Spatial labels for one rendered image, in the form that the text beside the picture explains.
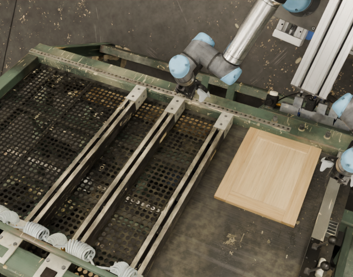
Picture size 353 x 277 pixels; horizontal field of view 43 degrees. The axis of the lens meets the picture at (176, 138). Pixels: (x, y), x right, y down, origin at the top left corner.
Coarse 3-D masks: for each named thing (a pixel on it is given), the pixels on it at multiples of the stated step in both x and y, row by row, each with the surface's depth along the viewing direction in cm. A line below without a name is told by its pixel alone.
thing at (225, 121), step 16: (224, 112) 234; (224, 128) 226; (208, 144) 220; (208, 160) 215; (192, 176) 210; (176, 192) 200; (192, 192) 206; (176, 208) 194; (160, 224) 189; (160, 240) 184; (144, 256) 182; (112, 272) 157; (144, 272) 176
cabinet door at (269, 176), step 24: (264, 144) 226; (288, 144) 225; (240, 168) 215; (264, 168) 215; (288, 168) 215; (312, 168) 214; (216, 192) 206; (240, 192) 206; (264, 192) 206; (288, 192) 205; (264, 216) 198; (288, 216) 196
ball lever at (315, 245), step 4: (332, 236) 173; (328, 240) 174; (332, 240) 172; (336, 240) 172; (316, 244) 182; (320, 244) 179; (324, 244) 177; (332, 244) 173; (312, 248) 182; (316, 248) 181
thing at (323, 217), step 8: (328, 184) 205; (336, 184) 205; (328, 192) 202; (336, 192) 202; (328, 200) 199; (320, 208) 196; (328, 208) 196; (320, 216) 193; (328, 216) 193; (320, 224) 191; (312, 232) 188; (320, 232) 188
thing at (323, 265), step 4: (320, 264) 167; (324, 264) 165; (328, 264) 165; (308, 268) 175; (316, 268) 170; (320, 268) 169; (324, 268) 165; (328, 268) 165; (304, 272) 174; (308, 272) 174
